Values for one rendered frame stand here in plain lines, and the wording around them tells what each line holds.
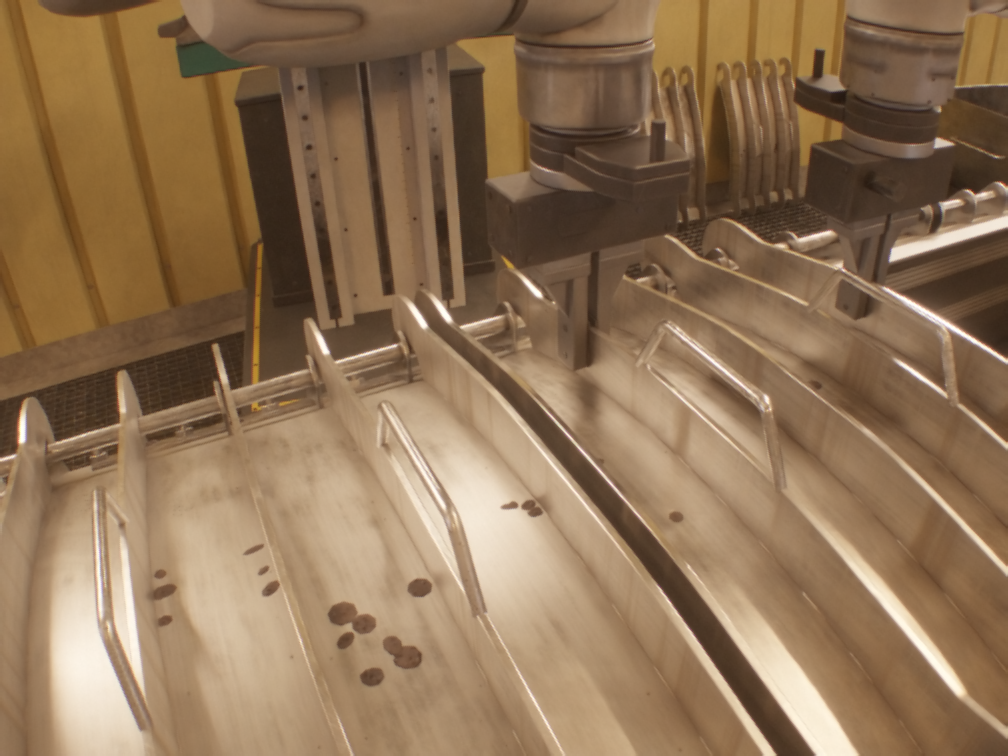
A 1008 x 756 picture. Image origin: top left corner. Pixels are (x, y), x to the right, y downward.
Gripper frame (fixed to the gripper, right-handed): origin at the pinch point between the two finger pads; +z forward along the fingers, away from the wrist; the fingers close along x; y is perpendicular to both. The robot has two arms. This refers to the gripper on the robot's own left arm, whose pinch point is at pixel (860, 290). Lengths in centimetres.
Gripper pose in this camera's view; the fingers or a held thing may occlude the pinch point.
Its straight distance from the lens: 70.7
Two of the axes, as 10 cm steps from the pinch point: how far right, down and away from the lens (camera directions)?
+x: 9.0, -2.7, 3.3
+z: 0.4, 8.3, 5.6
